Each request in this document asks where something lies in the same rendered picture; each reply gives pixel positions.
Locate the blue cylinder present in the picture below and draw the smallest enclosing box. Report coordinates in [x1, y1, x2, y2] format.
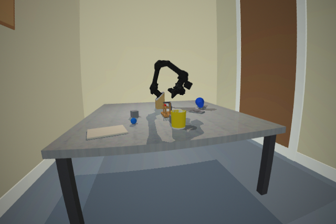
[195, 98, 204, 108]

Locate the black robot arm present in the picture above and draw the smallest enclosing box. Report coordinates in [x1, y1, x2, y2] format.
[150, 60, 193, 98]

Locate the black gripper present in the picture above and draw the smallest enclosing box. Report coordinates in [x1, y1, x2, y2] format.
[168, 82, 185, 98]

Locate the yellow mug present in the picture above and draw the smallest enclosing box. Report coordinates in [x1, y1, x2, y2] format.
[171, 110, 186, 130]

